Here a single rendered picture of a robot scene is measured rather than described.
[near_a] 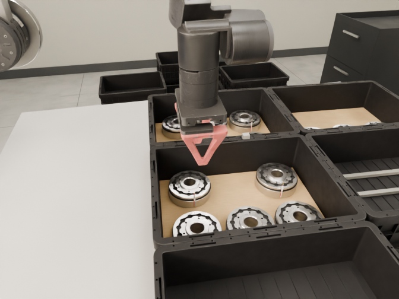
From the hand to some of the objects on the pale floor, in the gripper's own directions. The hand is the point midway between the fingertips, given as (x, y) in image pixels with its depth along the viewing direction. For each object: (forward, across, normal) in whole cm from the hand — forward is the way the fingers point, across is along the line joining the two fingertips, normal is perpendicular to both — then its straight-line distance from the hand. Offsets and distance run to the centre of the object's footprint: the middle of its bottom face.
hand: (199, 149), depth 52 cm
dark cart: (+107, -151, +154) cm, 241 cm away
